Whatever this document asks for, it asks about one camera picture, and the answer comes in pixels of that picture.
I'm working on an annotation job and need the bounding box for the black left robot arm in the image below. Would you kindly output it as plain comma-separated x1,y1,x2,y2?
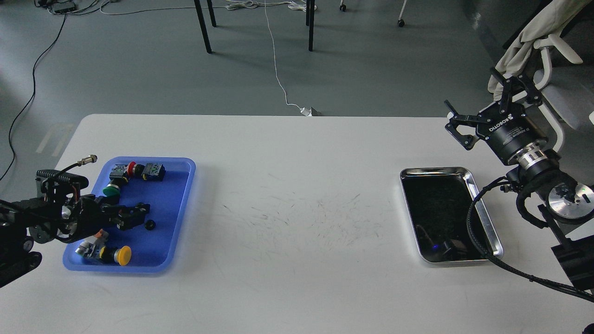
0,155,155,287

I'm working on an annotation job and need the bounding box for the black table leg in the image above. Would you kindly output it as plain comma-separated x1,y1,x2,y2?
305,0,316,51
194,0,217,54

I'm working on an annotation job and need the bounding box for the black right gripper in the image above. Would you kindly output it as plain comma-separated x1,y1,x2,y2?
444,67,549,166

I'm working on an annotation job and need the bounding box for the black floor cable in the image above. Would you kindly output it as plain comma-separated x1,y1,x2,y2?
0,0,112,181

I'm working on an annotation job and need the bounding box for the silver metal tray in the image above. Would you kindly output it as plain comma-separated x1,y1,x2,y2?
400,167,504,266

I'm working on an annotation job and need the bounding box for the blue plastic tray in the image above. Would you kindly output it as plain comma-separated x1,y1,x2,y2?
62,156,196,274

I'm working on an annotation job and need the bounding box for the white chair with cloth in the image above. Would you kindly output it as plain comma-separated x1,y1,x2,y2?
496,0,593,150

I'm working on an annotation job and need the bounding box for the white power adapter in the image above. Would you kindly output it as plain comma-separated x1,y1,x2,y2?
300,107,323,117

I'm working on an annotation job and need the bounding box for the white floor cable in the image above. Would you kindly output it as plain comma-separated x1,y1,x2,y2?
225,0,321,109

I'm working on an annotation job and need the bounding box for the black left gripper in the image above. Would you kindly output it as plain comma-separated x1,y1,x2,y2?
79,195,151,232

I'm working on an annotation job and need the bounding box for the green push button switch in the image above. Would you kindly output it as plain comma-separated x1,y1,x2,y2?
102,177,127,197

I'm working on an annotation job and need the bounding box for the orange grey contact block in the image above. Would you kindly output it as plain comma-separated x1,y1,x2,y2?
76,230,110,260

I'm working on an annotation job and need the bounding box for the red push button switch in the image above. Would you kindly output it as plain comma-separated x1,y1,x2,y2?
110,161,146,179

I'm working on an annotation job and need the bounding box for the black switch contact block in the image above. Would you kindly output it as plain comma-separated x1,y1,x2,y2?
141,163,166,182

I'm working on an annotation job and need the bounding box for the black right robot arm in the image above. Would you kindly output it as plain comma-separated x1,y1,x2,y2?
445,68,593,302

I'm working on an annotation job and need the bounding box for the yellow push button switch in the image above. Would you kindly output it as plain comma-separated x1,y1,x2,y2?
97,246,132,266

